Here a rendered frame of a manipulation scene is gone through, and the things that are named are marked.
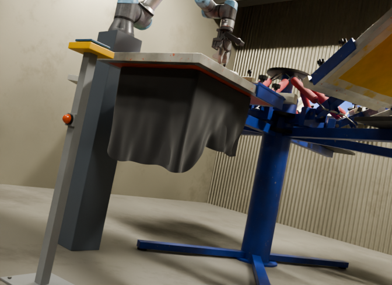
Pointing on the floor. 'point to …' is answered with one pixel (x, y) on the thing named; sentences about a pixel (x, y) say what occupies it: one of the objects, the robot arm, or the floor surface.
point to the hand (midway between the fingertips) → (222, 64)
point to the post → (65, 169)
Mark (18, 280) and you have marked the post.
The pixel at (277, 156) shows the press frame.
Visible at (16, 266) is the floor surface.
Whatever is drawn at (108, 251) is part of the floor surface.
